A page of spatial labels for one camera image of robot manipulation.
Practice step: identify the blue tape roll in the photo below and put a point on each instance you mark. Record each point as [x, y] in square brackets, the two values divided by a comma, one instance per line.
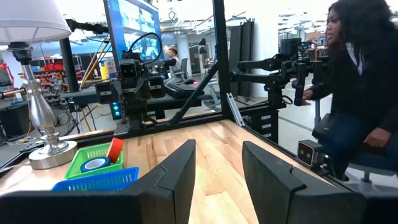
[93, 169]

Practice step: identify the red tape roll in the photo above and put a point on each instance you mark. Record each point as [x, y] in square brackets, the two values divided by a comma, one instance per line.
[114, 149]

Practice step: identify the black office chair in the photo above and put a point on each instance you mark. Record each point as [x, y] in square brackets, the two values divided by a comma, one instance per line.
[373, 163]

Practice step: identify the silver table lamp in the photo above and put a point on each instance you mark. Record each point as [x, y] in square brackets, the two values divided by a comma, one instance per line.
[40, 109]

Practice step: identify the table-level camera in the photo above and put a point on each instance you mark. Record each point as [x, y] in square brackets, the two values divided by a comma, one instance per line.
[306, 152]

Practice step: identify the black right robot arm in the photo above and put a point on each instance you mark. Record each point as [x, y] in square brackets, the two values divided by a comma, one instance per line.
[136, 115]

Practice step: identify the green plastic basket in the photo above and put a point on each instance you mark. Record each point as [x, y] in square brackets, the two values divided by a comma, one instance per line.
[79, 158]

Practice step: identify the person's hand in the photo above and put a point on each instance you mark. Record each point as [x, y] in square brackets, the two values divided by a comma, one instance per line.
[308, 95]
[377, 138]

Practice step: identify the parts bin rack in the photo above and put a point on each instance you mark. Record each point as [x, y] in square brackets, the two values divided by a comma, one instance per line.
[53, 87]

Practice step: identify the person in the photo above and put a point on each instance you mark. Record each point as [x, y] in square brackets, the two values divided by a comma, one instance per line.
[367, 77]
[175, 65]

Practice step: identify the black folding partition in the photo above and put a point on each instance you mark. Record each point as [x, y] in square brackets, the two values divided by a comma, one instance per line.
[241, 56]

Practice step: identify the blue plastic basket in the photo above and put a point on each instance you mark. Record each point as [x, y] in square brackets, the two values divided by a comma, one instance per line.
[93, 182]

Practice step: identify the large display screen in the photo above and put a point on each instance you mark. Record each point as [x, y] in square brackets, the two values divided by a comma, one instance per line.
[133, 18]

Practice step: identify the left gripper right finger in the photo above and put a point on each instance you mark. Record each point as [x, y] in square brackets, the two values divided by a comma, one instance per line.
[280, 199]

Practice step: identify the black display pole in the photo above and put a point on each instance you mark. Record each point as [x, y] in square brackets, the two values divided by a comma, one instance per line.
[69, 65]

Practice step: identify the black drawer cabinet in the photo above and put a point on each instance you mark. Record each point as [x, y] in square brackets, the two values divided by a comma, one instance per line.
[264, 124]

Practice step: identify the black keyboard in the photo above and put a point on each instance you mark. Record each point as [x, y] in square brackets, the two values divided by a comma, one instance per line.
[183, 90]

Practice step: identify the grey desk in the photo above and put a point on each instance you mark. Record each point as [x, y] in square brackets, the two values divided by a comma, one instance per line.
[84, 96]

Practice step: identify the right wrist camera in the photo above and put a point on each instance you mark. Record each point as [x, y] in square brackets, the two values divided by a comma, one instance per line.
[128, 70]

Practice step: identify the silver aluminium bar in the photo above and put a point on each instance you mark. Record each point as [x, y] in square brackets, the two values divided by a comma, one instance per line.
[234, 109]

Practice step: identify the computer tower blue lights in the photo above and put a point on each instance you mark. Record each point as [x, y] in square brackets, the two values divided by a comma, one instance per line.
[116, 110]

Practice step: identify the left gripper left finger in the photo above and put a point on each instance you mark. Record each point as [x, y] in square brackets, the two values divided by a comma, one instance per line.
[155, 199]

